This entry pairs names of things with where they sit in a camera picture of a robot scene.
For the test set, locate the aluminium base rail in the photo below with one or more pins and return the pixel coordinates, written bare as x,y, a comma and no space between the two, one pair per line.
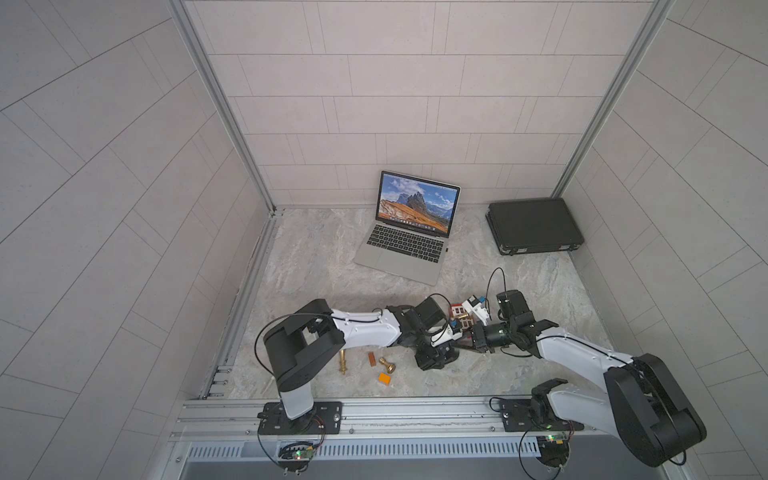
389,438

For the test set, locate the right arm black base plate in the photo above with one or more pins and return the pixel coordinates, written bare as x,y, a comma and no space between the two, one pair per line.
534,413

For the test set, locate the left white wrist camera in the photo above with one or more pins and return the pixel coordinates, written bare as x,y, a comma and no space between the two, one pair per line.
445,334

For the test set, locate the silver laptop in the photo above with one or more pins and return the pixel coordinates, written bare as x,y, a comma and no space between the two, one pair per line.
413,222

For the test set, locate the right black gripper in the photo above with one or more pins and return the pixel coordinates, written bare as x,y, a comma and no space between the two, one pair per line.
478,339

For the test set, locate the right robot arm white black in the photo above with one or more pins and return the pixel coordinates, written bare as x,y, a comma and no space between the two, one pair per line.
637,399

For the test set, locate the green circuit board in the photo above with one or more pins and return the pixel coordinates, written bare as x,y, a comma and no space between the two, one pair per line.
554,450
295,457

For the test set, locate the small gold chess pawn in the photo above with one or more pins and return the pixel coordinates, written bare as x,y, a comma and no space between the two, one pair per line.
389,367

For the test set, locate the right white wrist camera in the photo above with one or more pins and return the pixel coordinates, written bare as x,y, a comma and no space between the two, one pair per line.
476,308

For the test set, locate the right green circuit board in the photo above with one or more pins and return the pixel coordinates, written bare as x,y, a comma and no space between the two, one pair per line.
554,450

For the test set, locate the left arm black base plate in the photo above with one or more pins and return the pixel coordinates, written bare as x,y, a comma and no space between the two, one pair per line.
322,418

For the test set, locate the tall gold chess piece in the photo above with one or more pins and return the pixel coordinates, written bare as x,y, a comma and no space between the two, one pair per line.
342,362

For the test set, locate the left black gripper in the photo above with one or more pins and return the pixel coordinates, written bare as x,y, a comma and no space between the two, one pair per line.
437,352

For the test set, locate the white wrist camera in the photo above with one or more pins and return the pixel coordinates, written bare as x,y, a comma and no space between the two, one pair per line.
445,334
476,308

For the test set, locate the black flat case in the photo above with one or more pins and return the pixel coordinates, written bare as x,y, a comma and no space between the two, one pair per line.
532,226

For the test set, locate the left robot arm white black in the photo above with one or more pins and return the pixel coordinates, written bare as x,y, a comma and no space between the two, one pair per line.
301,344

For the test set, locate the left green circuit board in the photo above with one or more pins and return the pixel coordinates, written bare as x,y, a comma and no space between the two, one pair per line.
295,457

